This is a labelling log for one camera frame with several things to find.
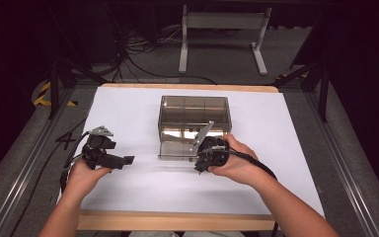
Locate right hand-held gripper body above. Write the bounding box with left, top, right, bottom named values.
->
left=189, top=119, right=231, bottom=168

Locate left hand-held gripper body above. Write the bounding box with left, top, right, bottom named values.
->
left=82, top=125, right=117, bottom=171

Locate smoky clear pulled-out drawer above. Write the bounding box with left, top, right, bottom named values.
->
left=158, top=140, right=212, bottom=162

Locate smoky clear drawer box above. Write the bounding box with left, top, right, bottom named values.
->
left=157, top=95, right=233, bottom=162

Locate person's right hand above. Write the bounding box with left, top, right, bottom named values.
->
left=206, top=133, right=273, bottom=189

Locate person's left hand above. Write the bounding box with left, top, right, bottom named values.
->
left=65, top=158, right=113, bottom=196

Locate white table cover sheet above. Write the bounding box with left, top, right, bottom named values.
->
left=57, top=86, right=326, bottom=217

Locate wooden table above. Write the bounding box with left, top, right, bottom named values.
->
left=76, top=82, right=280, bottom=232

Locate black metal stand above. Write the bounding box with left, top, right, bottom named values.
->
left=274, top=60, right=331, bottom=123
left=46, top=57, right=108, bottom=120

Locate black and yellow floor tape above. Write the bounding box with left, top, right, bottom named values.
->
left=33, top=81, right=79, bottom=108

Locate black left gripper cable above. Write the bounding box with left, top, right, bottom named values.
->
left=59, top=130, right=92, bottom=194

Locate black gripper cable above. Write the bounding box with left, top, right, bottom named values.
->
left=59, top=130, right=92, bottom=194
left=225, top=147, right=279, bottom=182

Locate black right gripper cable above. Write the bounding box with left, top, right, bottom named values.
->
left=225, top=147, right=279, bottom=182

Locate thin black floor cable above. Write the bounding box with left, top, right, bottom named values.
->
left=9, top=118, right=87, bottom=237

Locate aluminium floor rail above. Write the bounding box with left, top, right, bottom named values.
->
left=0, top=88, right=77, bottom=237
left=303, top=91, right=379, bottom=237

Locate bundle of black floor cables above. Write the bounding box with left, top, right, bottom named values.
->
left=107, top=6, right=219, bottom=86

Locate white metal stand frame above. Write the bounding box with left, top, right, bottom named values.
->
left=178, top=4, right=273, bottom=77

